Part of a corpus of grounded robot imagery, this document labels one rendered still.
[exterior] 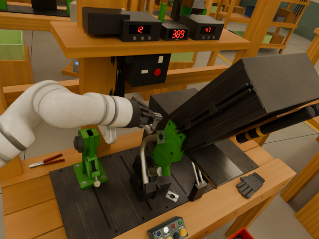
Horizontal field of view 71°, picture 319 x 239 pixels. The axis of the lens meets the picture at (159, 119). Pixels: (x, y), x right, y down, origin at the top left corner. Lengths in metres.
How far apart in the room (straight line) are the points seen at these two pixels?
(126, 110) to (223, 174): 0.62
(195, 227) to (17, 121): 0.87
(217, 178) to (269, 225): 1.58
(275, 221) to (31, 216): 2.11
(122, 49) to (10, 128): 0.52
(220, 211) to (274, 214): 1.48
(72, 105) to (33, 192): 0.81
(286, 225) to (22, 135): 2.46
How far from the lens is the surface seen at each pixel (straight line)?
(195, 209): 1.15
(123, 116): 0.52
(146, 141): 1.03
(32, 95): 0.46
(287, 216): 2.71
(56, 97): 0.41
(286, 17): 7.38
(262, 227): 2.47
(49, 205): 1.14
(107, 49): 0.82
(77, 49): 0.79
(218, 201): 1.23
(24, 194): 1.19
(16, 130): 0.43
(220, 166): 1.04
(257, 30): 1.54
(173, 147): 0.94
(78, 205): 1.10
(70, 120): 0.43
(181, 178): 1.23
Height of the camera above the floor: 1.84
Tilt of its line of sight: 37 degrees down
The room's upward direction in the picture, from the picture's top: 13 degrees clockwise
